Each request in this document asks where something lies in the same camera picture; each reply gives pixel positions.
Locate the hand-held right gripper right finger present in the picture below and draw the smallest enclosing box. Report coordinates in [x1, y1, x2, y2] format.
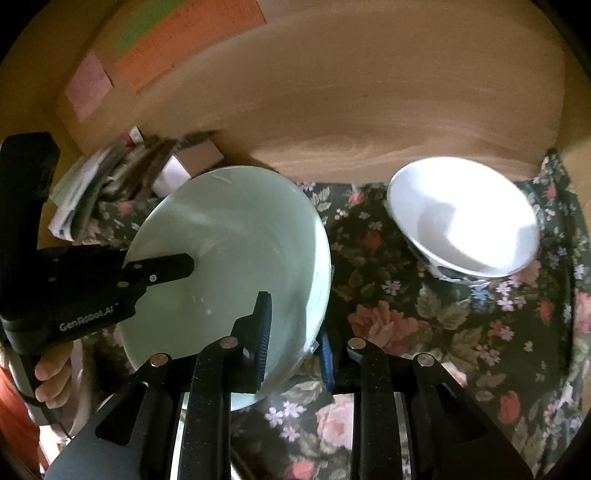
[321, 331, 535, 480]

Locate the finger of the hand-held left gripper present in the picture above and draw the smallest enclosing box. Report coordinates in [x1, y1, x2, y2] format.
[120, 252, 195, 288]

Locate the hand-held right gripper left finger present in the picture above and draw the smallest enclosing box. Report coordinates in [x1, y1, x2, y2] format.
[44, 291, 274, 480]

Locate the mint green plate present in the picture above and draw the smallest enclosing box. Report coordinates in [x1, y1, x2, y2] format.
[115, 165, 333, 412]

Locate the person's left forearm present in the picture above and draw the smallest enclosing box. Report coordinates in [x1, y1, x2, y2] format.
[0, 364, 43, 480]

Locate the person's left hand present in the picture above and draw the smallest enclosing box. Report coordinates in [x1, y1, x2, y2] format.
[34, 344, 75, 410]

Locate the small white cardboard box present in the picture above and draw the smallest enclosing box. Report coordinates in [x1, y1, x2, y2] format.
[152, 137, 226, 198]

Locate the stack of papers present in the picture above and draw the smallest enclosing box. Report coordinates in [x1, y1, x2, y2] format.
[47, 134, 160, 241]

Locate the green floral tablecloth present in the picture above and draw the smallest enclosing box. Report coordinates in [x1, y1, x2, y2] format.
[78, 148, 591, 480]

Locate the white patterned bowl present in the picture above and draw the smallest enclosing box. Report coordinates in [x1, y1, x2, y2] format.
[386, 156, 542, 283]

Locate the pink wall paper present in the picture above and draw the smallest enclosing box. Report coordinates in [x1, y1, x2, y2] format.
[65, 52, 115, 123]

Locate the orange wall paper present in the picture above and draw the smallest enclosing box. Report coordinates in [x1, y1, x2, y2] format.
[115, 0, 267, 94]

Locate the green wall paper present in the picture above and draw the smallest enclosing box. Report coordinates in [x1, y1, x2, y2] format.
[108, 0, 191, 52]

